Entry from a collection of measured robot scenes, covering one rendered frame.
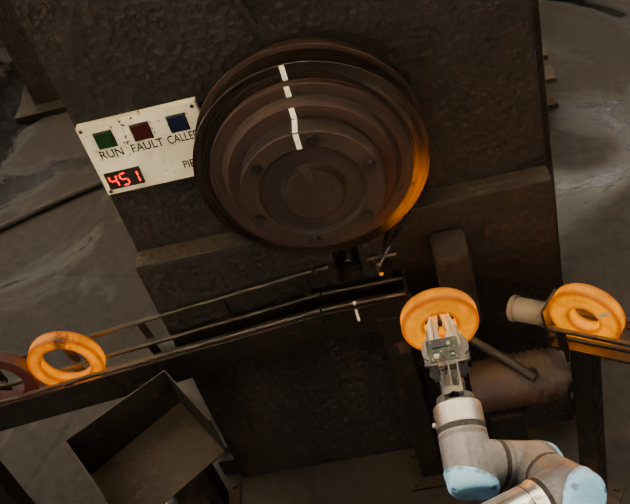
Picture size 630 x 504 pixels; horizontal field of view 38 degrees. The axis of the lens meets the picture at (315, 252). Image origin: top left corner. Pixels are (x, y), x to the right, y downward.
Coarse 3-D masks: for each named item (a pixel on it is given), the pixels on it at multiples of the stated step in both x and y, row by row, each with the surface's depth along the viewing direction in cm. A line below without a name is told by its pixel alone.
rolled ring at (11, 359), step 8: (0, 352) 219; (8, 352) 220; (0, 360) 217; (8, 360) 218; (16, 360) 219; (24, 360) 221; (0, 368) 219; (8, 368) 219; (16, 368) 219; (24, 368) 220; (24, 376) 221; (32, 376) 222; (24, 384) 223; (32, 384) 223; (0, 392) 229; (8, 392) 229; (16, 392) 228; (24, 392) 225; (16, 400) 227
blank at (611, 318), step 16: (560, 288) 189; (576, 288) 185; (592, 288) 183; (560, 304) 188; (576, 304) 186; (592, 304) 183; (608, 304) 182; (560, 320) 192; (576, 320) 191; (608, 320) 184; (624, 320) 184; (576, 336) 193; (608, 336) 187
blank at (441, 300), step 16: (432, 288) 177; (448, 288) 177; (416, 304) 176; (432, 304) 176; (448, 304) 176; (464, 304) 176; (400, 320) 181; (416, 320) 179; (464, 320) 179; (416, 336) 182; (464, 336) 182
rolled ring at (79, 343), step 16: (48, 336) 215; (64, 336) 214; (80, 336) 216; (32, 352) 216; (80, 352) 216; (96, 352) 217; (32, 368) 220; (48, 368) 223; (96, 368) 220; (48, 384) 224
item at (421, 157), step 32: (256, 64) 170; (288, 64) 165; (320, 64) 165; (352, 64) 166; (224, 96) 169; (384, 96) 170; (416, 128) 175; (416, 160) 180; (416, 192) 185; (224, 224) 189; (384, 224) 191
